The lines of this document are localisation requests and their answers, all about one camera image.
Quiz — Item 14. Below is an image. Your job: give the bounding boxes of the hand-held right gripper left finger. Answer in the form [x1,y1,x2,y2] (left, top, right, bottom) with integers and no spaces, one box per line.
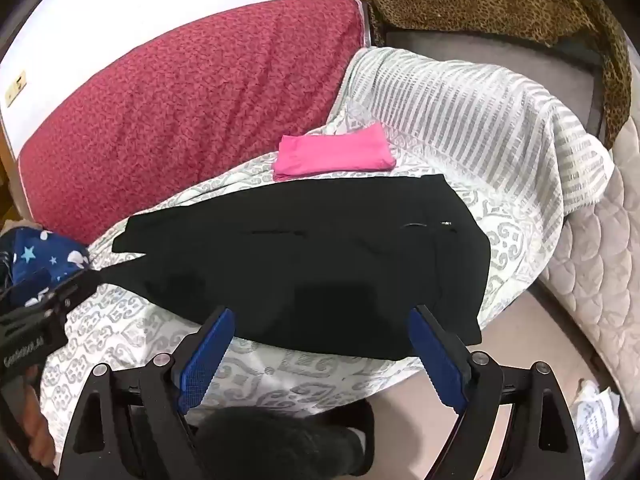
[59,306,236,480]

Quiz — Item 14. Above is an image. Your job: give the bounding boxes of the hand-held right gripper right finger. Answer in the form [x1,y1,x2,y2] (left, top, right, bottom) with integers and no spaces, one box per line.
[407,304,586,480]

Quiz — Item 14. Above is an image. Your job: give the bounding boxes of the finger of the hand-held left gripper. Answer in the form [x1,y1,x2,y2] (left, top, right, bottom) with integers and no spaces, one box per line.
[46,267,105,313]

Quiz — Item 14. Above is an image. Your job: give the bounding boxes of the black pants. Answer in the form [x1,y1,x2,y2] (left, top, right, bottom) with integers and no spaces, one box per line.
[97,174,493,362]

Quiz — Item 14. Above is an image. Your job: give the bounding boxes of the person's left hand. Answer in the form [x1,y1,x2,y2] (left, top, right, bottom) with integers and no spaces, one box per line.
[15,366,58,468]

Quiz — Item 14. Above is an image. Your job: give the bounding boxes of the blue star print cloth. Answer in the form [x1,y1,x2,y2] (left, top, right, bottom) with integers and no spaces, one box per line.
[0,226,92,311]

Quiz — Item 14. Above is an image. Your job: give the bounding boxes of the person's dark clothing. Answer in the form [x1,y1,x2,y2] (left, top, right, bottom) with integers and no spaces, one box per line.
[192,400,376,480]

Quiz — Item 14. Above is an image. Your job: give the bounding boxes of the white plastic bag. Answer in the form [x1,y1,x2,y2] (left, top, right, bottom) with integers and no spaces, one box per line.
[572,380,622,480]

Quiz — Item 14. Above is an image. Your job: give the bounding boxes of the quilted beige mattress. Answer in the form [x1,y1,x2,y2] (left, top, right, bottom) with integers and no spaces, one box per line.
[537,110,640,376]

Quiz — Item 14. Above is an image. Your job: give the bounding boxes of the red patterned bedsheet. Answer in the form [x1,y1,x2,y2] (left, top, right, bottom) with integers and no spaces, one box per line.
[17,0,368,245]

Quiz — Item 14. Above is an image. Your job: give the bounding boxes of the folded pink cloth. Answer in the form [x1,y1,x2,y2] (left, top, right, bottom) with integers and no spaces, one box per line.
[272,124,397,182]

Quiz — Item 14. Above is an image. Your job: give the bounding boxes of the white grey patterned blanket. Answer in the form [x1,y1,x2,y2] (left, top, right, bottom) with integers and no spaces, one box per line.
[37,46,616,441]

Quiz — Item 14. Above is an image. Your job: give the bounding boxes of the leopard print cloth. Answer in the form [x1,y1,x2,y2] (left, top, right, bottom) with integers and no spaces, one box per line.
[350,0,632,150]

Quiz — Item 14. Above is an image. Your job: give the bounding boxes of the wall socket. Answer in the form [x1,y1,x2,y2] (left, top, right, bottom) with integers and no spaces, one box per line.
[4,69,27,107]

